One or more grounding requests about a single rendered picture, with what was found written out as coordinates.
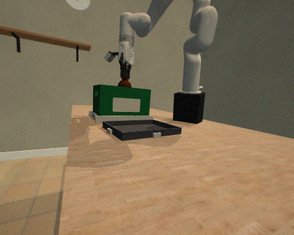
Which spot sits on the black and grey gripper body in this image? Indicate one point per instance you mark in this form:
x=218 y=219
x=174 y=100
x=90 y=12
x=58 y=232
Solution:
x=126 y=48

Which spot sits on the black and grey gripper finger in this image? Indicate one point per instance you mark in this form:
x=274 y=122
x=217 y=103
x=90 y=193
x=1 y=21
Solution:
x=122 y=67
x=128 y=70

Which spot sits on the brown glass bottle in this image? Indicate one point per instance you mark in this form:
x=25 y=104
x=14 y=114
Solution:
x=124 y=82

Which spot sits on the dark green crate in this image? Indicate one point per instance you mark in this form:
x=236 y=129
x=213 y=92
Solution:
x=119 y=101

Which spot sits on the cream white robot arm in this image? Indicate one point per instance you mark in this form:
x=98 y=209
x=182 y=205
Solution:
x=207 y=19

